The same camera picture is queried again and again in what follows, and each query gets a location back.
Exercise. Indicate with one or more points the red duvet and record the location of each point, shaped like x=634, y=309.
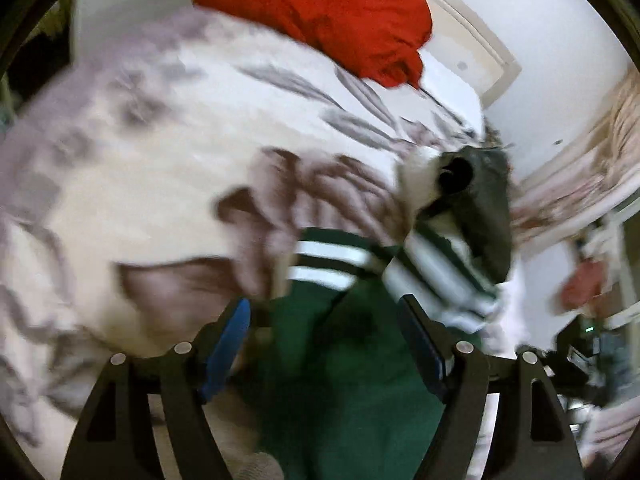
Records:
x=325, y=10

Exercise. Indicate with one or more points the beige bed headboard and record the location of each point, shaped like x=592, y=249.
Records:
x=492, y=57

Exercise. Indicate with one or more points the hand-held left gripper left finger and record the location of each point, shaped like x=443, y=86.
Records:
x=227, y=345

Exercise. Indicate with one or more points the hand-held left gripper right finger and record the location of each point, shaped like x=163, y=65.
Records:
x=422, y=345

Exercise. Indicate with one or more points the black leather fur-lined jacket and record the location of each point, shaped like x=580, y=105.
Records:
x=487, y=210

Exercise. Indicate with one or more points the pink floral curtain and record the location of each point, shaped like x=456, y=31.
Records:
x=575, y=180

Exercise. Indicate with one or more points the green white varsity jacket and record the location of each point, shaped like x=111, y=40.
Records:
x=350, y=360

